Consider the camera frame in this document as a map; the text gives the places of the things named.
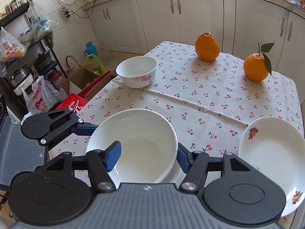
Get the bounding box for white bowl pink flowers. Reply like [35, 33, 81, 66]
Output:
[162, 161, 181, 184]
[116, 56, 158, 88]
[86, 109, 178, 187]

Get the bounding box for white plate with fruit print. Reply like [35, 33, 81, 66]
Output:
[238, 117, 304, 217]

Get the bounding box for white kitchen cabinets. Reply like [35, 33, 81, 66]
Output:
[85, 0, 305, 82]

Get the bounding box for red cardboard box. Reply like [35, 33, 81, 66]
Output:
[55, 70, 112, 114]

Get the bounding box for brown cardboard box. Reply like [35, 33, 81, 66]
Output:
[60, 62, 106, 96]

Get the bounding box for red white plastic bag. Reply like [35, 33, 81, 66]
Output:
[21, 76, 67, 115]

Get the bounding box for cherry print tablecloth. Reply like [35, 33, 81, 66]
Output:
[48, 40, 305, 229]

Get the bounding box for blue thermos jug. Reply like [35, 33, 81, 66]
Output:
[84, 41, 98, 56]

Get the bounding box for black metal storage rack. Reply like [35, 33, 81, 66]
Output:
[0, 0, 69, 115]

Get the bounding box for bumpy orange without leaf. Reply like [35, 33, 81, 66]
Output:
[195, 31, 220, 61]

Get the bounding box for orange with green leaves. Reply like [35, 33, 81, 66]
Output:
[243, 43, 274, 83]

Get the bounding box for white power strip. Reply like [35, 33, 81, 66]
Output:
[60, 6, 70, 20]

